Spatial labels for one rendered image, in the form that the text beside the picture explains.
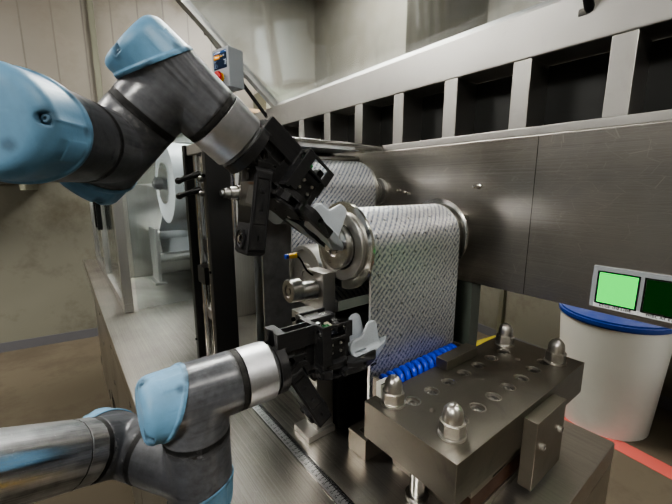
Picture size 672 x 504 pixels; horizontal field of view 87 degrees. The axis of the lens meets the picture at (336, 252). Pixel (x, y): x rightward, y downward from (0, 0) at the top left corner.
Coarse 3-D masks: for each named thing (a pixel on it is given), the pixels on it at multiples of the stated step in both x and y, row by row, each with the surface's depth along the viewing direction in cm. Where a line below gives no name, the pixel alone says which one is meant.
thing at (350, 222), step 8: (352, 216) 57; (344, 224) 57; (352, 224) 56; (352, 232) 56; (360, 232) 55; (360, 240) 55; (320, 248) 64; (360, 248) 55; (360, 256) 55; (352, 264) 57; (360, 264) 56; (336, 272) 61; (344, 272) 59; (352, 272) 57
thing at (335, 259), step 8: (344, 232) 56; (344, 240) 56; (352, 240) 56; (344, 248) 56; (352, 248) 56; (328, 256) 60; (336, 256) 58; (344, 256) 56; (352, 256) 57; (328, 264) 60; (336, 264) 58; (344, 264) 57
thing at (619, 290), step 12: (600, 276) 58; (612, 276) 57; (624, 276) 56; (600, 288) 58; (612, 288) 57; (624, 288) 56; (636, 288) 55; (600, 300) 59; (612, 300) 57; (624, 300) 56
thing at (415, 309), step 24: (432, 264) 65; (456, 264) 70; (384, 288) 58; (408, 288) 62; (432, 288) 66; (456, 288) 71; (384, 312) 59; (408, 312) 63; (432, 312) 67; (408, 336) 64; (432, 336) 68; (384, 360) 61; (408, 360) 65
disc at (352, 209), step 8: (352, 208) 57; (360, 216) 55; (360, 224) 55; (368, 224) 54; (368, 232) 54; (368, 240) 54; (368, 248) 55; (320, 256) 65; (368, 256) 55; (368, 264) 55; (360, 272) 57; (368, 272) 55; (336, 280) 62; (344, 280) 60; (352, 280) 59; (360, 280) 57; (344, 288) 61; (352, 288) 59
